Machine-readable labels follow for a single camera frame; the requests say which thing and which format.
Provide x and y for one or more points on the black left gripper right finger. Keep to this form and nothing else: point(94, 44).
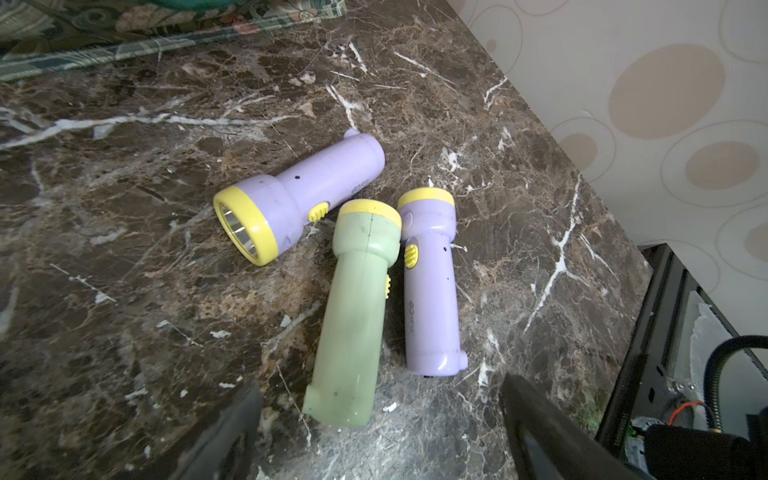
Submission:
point(546, 444)

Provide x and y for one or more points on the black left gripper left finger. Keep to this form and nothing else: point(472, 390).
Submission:
point(223, 448)

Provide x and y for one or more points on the purple flashlight horizontal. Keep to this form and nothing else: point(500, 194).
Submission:
point(265, 215)

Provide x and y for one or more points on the purple flashlight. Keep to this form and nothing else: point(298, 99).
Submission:
point(431, 317)

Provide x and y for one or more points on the green flashlight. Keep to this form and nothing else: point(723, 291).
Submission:
point(366, 244)

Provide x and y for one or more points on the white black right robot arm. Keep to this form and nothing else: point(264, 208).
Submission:
point(674, 452)

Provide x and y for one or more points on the cream green tote bag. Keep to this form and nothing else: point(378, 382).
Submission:
point(44, 36)

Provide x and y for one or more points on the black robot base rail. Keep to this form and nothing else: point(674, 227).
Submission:
point(662, 379)

